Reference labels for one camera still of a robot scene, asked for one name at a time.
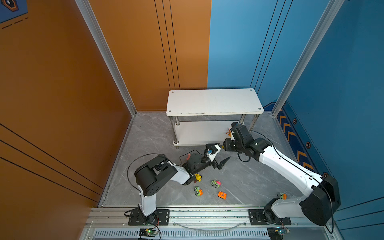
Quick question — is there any green orange toy car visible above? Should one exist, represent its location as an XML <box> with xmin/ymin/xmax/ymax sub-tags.
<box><xmin>194</xmin><ymin>186</ymin><xmax>203</xmax><ymax>196</ymax></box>

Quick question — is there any right aluminium corner post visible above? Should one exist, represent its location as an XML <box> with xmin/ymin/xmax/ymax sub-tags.
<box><xmin>272</xmin><ymin>0</ymin><xmax>345</xmax><ymax>118</ymax></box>

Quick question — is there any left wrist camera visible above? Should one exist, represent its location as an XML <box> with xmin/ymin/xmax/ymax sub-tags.
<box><xmin>205</xmin><ymin>143</ymin><xmax>222</xmax><ymax>162</ymax></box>

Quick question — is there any green circuit board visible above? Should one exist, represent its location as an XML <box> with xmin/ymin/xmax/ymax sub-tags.
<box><xmin>267</xmin><ymin>228</ymin><xmax>291</xmax><ymax>240</ymax></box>
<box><xmin>138</xmin><ymin>229</ymin><xmax>160</xmax><ymax>240</ymax></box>

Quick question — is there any left aluminium corner post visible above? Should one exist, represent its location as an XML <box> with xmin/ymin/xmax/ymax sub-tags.
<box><xmin>75</xmin><ymin>0</ymin><xmax>137</xmax><ymax>117</ymax></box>

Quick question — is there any yellow pikachu toy figure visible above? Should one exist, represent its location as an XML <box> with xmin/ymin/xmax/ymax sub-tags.
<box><xmin>195</xmin><ymin>174</ymin><xmax>202</xmax><ymax>183</ymax></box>

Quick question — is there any right green circuit board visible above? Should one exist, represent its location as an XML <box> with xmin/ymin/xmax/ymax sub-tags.
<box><xmin>267</xmin><ymin>228</ymin><xmax>291</xmax><ymax>240</ymax></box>

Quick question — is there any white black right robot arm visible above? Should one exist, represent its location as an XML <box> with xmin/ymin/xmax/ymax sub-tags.
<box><xmin>223</xmin><ymin>122</ymin><xmax>341</xmax><ymax>226</ymax></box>

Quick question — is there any green pink toy car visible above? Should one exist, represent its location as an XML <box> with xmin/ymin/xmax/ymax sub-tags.
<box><xmin>211</xmin><ymin>180</ymin><xmax>222</xmax><ymax>188</ymax></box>

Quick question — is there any aluminium corner post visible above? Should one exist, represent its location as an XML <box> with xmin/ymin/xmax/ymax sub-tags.
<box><xmin>272</xmin><ymin>0</ymin><xmax>345</xmax><ymax>118</ymax></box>
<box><xmin>75</xmin><ymin>0</ymin><xmax>137</xmax><ymax>117</ymax></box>

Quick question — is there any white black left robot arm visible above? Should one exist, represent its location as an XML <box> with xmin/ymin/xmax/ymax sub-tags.
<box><xmin>134</xmin><ymin>150</ymin><xmax>230</xmax><ymax>224</ymax></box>

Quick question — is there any orange green toy truck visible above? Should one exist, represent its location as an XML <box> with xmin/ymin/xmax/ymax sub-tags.
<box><xmin>277</xmin><ymin>193</ymin><xmax>288</xmax><ymax>200</ymax></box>

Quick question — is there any white two-tier shelf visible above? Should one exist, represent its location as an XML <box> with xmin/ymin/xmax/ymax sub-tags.
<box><xmin>166</xmin><ymin>89</ymin><xmax>264</xmax><ymax>148</ymax></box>

